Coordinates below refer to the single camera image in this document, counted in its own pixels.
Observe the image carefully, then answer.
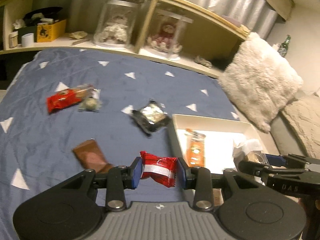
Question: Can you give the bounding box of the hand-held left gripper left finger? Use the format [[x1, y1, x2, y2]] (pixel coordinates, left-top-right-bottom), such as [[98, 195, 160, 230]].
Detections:
[[60, 156, 143, 212]]

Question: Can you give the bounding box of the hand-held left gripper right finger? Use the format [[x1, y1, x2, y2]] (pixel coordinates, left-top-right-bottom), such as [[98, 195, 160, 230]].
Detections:
[[176, 156, 262, 211]]

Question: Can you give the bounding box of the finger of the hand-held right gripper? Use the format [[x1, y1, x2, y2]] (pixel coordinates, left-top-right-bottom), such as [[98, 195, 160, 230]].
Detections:
[[239, 159, 308, 179], [265, 153, 312, 168]]

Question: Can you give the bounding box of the clear round pastry packet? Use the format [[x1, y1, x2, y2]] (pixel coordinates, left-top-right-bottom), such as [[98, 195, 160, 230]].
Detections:
[[234, 139, 269, 166]]

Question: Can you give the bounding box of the small red candy packet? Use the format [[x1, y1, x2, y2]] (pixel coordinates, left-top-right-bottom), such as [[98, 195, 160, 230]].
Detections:
[[139, 151, 178, 188]]

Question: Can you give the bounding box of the orange snack packet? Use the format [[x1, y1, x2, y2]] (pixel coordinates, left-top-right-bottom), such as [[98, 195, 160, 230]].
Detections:
[[184, 128, 207, 168]]

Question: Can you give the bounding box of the white shallow cardboard box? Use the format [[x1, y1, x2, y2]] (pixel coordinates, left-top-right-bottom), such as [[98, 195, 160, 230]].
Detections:
[[167, 114, 280, 175]]

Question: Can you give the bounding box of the brown snack packet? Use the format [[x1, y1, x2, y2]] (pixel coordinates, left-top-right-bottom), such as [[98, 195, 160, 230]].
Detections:
[[72, 139, 116, 173]]

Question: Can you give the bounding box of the black snack packet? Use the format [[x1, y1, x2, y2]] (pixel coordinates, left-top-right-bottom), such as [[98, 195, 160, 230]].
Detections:
[[131, 99, 172, 134]]

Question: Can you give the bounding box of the clear round cookie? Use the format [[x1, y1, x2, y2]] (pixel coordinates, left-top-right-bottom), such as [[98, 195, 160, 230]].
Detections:
[[78, 95, 103, 112]]

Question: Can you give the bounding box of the long red snack packet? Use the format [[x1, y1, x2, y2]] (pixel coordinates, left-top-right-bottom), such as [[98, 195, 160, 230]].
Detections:
[[47, 86, 94, 114]]

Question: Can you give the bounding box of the grey sofa cushion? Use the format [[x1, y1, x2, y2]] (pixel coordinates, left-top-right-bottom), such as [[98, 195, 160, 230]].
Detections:
[[271, 110, 308, 155]]

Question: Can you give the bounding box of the beige knit pillow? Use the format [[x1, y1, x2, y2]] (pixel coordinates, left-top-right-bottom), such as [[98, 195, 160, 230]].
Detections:
[[281, 87, 320, 159]]

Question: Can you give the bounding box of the fluffy white pillow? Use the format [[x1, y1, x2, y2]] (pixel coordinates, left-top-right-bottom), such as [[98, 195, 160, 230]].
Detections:
[[217, 32, 304, 133]]

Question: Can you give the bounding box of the blue quilted blanket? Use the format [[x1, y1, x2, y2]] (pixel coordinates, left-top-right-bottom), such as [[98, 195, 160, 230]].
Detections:
[[0, 48, 240, 240]]

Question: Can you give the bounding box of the beige lace ornament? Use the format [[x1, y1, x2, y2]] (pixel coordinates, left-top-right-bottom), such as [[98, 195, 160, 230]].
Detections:
[[194, 55, 213, 68]]

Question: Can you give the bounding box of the tall green beer bottle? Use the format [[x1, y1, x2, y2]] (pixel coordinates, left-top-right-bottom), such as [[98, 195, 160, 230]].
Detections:
[[279, 34, 292, 57]]

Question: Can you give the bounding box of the wooden shelf unit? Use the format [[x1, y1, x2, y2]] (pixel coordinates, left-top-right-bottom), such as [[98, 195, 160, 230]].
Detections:
[[0, 0, 250, 79]]

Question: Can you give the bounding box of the pink dress doll case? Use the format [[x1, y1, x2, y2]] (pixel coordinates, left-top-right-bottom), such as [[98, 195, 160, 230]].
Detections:
[[146, 7, 194, 60]]

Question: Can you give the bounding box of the wooden stick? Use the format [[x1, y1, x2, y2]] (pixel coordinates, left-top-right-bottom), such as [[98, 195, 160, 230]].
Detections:
[[71, 37, 90, 46]]

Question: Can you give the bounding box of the pink flat box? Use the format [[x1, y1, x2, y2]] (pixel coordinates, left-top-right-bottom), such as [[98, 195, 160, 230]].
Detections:
[[221, 15, 242, 27]]

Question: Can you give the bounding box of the white dress doll case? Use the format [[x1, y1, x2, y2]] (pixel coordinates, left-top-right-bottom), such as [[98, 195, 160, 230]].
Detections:
[[94, 0, 139, 49]]

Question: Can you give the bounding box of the seashell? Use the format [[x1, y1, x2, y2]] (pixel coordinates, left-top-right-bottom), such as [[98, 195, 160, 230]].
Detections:
[[69, 31, 87, 40]]

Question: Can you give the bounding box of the yellow cardboard box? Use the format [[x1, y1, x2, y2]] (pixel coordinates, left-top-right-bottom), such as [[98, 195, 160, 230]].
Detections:
[[36, 19, 67, 43]]

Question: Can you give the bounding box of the silver curtain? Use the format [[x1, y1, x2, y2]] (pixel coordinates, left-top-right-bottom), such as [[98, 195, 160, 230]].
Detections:
[[120, 0, 279, 39]]

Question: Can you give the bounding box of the white cup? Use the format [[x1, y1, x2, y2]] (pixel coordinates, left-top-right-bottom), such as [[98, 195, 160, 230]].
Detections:
[[21, 33, 34, 47]]

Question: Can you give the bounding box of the small white-lid jar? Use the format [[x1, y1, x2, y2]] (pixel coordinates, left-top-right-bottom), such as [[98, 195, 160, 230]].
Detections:
[[9, 32, 19, 48]]

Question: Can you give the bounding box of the black storage container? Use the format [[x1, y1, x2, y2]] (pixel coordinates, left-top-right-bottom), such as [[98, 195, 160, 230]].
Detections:
[[22, 6, 63, 27]]

